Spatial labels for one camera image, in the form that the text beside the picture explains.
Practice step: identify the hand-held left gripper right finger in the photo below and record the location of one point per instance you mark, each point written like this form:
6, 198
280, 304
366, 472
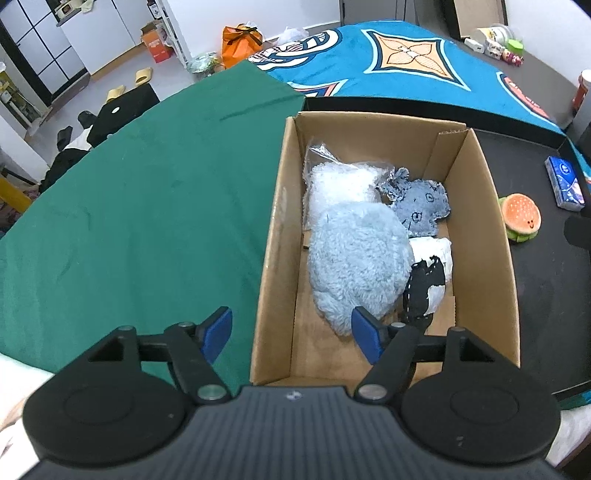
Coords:
367, 337

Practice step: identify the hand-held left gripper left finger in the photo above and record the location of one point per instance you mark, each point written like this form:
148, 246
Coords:
217, 334

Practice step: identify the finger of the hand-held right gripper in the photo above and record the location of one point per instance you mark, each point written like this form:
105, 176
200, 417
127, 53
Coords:
579, 233

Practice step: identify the hamburger plush toy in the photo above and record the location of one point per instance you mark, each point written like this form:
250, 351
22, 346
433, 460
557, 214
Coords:
519, 217

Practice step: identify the black plush with white label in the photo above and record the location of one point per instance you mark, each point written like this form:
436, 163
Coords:
418, 290

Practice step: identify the light blue fluffy plush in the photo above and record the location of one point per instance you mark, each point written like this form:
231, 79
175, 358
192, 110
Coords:
355, 263

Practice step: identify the brown cardboard box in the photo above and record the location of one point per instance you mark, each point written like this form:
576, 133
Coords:
277, 258

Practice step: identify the grey denim cloth toy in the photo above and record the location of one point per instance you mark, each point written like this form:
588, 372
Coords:
422, 205

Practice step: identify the white fluff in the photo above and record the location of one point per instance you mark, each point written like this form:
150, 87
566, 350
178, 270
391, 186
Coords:
337, 184

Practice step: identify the blue tissue pack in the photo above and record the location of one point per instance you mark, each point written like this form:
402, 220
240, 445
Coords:
564, 182

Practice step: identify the red and white cup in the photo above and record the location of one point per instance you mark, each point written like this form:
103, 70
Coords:
582, 92

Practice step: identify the green cloth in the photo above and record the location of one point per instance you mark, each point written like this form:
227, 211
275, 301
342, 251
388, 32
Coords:
138, 207

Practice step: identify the small red toy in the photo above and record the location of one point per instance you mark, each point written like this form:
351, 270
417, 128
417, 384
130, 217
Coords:
513, 57

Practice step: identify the white charger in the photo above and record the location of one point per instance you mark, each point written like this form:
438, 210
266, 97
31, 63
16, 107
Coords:
474, 45

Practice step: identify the black clothes pile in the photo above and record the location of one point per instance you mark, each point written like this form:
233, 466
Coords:
62, 166

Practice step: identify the black stool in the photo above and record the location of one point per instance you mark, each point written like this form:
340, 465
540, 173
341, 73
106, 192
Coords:
124, 115

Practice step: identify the cardboard sheet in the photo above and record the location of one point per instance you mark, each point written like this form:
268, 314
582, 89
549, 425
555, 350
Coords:
475, 16

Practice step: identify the black shoe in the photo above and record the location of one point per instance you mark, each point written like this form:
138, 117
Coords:
64, 138
87, 118

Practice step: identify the yellow slipper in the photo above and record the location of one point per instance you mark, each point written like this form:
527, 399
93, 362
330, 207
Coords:
115, 93
143, 76

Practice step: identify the green plastic bag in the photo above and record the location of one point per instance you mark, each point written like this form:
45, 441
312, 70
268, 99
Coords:
203, 62

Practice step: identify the blue patterned blanket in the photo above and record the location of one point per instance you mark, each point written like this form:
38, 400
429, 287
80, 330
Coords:
341, 60

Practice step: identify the dark grey door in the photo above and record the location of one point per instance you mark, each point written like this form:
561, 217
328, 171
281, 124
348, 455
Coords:
388, 16

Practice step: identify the orange bag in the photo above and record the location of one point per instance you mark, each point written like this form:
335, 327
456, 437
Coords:
240, 46

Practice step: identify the orange cardboard box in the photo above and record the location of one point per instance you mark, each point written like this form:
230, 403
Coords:
158, 44

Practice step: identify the white shelf rack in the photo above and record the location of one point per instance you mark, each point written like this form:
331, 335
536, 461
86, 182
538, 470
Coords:
171, 32

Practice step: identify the white plastic bag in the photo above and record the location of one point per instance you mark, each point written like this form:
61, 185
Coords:
291, 36

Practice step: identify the cluttered shelf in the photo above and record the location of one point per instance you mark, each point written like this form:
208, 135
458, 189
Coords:
18, 97

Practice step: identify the white cabinet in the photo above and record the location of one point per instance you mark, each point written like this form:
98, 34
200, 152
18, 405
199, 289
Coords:
101, 37

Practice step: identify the black framed glass door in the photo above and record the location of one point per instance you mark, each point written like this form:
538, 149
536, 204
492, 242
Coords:
41, 46

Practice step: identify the yellow cloth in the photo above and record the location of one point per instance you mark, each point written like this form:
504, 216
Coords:
86, 5

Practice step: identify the small white appliance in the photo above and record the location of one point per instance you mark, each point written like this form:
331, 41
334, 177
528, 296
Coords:
63, 10

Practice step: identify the yellow metal frame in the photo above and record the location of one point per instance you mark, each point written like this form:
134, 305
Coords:
14, 196

